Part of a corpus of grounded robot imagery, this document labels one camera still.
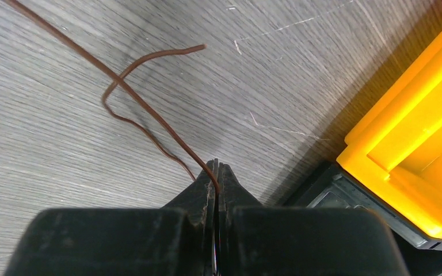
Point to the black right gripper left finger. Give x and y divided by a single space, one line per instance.
176 239

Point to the black plastic bin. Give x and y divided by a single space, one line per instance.
358 205

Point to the yellow plastic bin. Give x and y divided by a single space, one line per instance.
395 150

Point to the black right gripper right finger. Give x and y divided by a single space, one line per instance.
313 233

